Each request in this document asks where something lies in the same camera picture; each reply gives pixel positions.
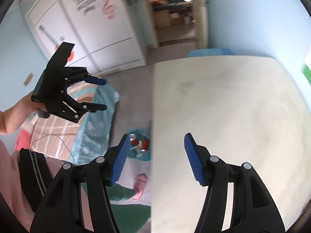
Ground person's left hand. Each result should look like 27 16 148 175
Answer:
15 95 40 118

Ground teal printed sheet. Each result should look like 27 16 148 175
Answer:
69 76 121 165

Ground blue plastic basket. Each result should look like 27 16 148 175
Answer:
187 49 232 58

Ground white printed wardrobe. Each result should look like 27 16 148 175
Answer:
24 0 146 74

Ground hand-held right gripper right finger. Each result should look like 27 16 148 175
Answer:
184 133 285 233

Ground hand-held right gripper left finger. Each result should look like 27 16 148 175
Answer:
30 135 132 233

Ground person's green trousers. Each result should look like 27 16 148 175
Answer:
80 182 151 233

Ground black striped strap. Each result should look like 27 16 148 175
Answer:
19 148 54 212

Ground blue translucent waste bin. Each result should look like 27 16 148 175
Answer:
124 127 152 162

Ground person's pink clothing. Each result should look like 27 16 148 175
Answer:
0 141 95 233

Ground person's left forearm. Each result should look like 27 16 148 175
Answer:
0 103 25 136

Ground pink slipper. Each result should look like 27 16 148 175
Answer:
132 173 148 201

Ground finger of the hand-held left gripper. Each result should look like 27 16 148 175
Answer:
61 67 107 88
51 93 107 123

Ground wooden cabinet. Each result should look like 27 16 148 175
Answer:
153 11 171 28

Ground white door frame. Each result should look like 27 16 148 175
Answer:
131 0 210 52

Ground green and white wall poster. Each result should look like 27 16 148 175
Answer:
301 63 311 81

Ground thin white cable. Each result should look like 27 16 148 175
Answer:
30 134 73 165

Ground red cushion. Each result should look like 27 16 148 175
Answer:
15 129 32 151

